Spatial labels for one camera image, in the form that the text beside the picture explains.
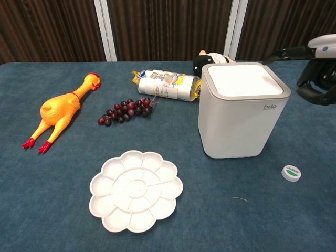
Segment wrapped white roll pack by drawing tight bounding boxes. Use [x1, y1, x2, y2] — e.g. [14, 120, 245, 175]
[131, 68, 202, 102]

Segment white partition post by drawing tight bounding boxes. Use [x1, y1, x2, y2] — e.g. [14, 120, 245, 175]
[93, 0, 118, 62]
[232, 0, 249, 61]

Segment dark red grape bunch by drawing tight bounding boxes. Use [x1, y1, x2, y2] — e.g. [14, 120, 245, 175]
[97, 94, 160, 127]

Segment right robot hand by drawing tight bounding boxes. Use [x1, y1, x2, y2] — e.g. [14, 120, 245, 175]
[262, 33, 336, 106]

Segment blue table cloth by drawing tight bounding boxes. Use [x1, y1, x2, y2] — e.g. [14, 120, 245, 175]
[0, 60, 336, 252]

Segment white lidded trash bin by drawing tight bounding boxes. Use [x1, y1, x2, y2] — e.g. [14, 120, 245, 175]
[197, 62, 292, 160]

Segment brown slatted partition panel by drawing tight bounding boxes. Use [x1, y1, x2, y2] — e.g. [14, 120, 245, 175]
[0, 0, 106, 64]
[107, 0, 234, 62]
[237, 0, 336, 61]

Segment yellow rubber chicken toy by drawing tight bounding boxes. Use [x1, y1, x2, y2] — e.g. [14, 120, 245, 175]
[22, 72, 101, 155]

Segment white flower paint palette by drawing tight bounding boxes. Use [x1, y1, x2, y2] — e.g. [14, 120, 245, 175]
[88, 150, 184, 234]

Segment black and white plush doll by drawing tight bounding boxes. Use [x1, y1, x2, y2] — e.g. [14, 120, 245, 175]
[193, 49, 237, 77]

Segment small white green cap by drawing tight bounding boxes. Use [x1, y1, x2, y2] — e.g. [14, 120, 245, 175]
[281, 165, 302, 182]

